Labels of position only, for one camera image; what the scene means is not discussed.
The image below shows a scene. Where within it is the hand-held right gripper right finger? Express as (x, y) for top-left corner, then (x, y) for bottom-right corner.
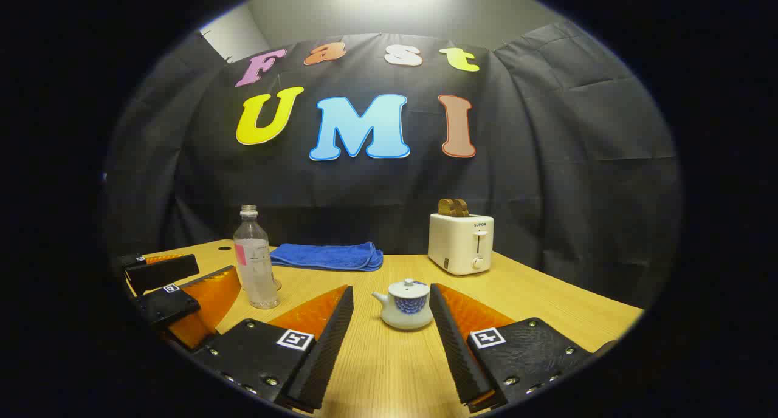
(429, 283), (599, 414)

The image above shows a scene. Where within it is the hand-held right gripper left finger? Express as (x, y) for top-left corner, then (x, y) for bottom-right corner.
(193, 284), (355, 414)

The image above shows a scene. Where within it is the white blue-patterned teacup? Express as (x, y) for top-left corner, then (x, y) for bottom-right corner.
(371, 283), (434, 331)

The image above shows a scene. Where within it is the white teacup lid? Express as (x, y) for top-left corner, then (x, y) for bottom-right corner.
(390, 278), (430, 300)

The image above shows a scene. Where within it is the clear plastic water bottle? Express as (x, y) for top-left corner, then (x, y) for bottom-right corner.
(233, 205), (281, 310)

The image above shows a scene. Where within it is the blue folded towel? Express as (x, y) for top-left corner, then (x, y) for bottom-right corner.
(270, 242), (384, 272)

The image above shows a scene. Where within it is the white toaster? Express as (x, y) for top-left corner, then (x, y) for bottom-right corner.
(428, 213), (494, 276)

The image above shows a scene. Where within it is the black backdrop cloth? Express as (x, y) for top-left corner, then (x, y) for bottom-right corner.
(103, 20), (681, 309)

